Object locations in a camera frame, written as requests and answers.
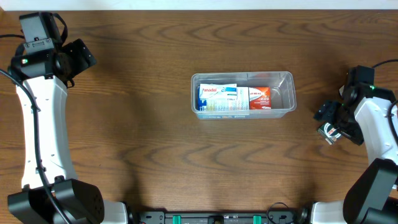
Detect dark green round-label box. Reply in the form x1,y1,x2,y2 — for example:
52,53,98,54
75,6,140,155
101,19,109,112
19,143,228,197
317,122,342,145

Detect red medicine box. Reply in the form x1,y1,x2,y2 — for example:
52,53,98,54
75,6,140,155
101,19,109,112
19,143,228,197
248,86,271,110

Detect blue KoolFever box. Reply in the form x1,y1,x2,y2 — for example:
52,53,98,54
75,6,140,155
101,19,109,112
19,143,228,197
193,87,250,119

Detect white Panadol box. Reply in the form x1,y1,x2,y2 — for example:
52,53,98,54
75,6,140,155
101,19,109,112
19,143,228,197
198,83,237,100

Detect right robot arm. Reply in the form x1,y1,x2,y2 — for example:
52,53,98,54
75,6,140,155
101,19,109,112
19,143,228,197
307,65,397,223

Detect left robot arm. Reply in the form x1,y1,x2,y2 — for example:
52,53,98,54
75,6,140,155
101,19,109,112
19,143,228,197
4,12,129,223

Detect clear plastic container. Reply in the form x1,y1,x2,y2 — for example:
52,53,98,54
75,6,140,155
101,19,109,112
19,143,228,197
191,72,297,119

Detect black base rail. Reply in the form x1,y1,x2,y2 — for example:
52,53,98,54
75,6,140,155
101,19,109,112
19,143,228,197
137,208,310,224

